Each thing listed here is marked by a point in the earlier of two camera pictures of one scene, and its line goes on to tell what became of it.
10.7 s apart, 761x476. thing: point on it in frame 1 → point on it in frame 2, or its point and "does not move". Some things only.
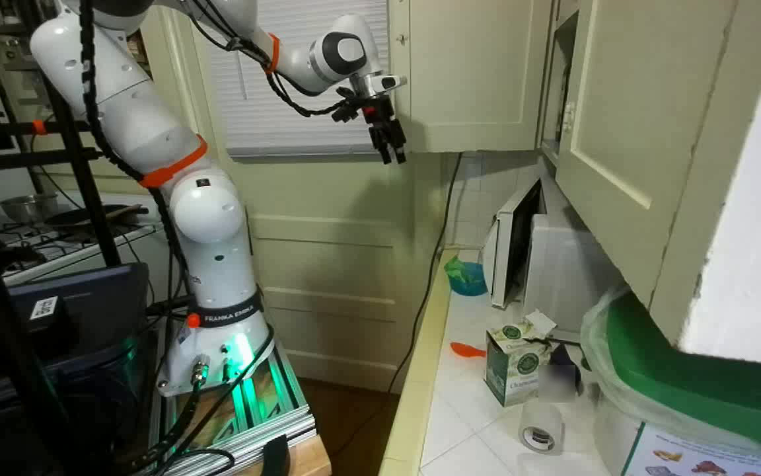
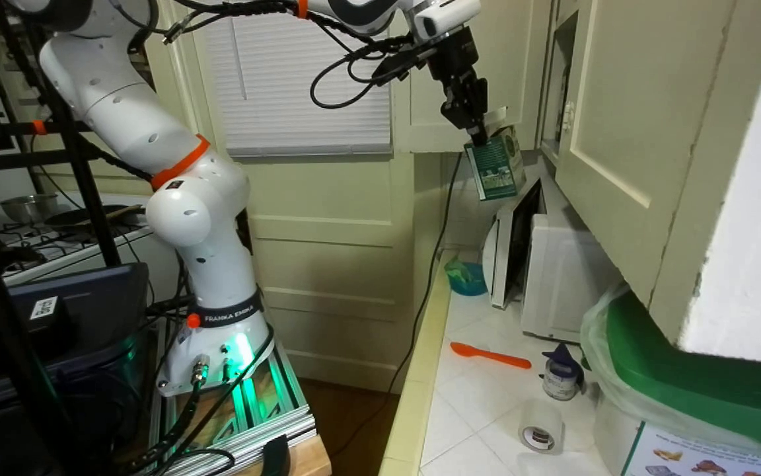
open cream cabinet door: (654, 131) does not move
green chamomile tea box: (515, 363) → (501, 158)
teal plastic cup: (465, 279) does not move
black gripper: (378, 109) → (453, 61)
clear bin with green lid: (666, 410) does not move
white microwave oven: (542, 266) does not move
